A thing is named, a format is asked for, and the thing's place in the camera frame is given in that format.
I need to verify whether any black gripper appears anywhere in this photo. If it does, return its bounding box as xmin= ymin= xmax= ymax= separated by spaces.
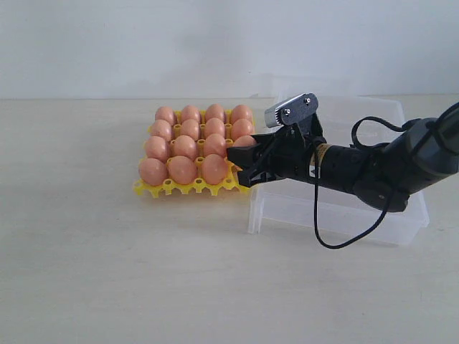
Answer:
xmin=227 ymin=116 xmax=326 ymax=187

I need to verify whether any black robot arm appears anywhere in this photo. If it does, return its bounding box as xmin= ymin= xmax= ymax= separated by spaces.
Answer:
xmin=227 ymin=100 xmax=458 ymax=212

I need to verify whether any clear plastic bin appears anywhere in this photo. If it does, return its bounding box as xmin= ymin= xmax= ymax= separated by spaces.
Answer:
xmin=248 ymin=76 xmax=430 ymax=245

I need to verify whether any yellow plastic egg tray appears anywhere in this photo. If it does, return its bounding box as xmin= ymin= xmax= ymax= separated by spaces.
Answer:
xmin=133 ymin=109 xmax=248 ymax=198

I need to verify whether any black cable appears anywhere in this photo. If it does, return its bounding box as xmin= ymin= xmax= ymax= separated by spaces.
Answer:
xmin=311 ymin=116 xmax=442 ymax=250

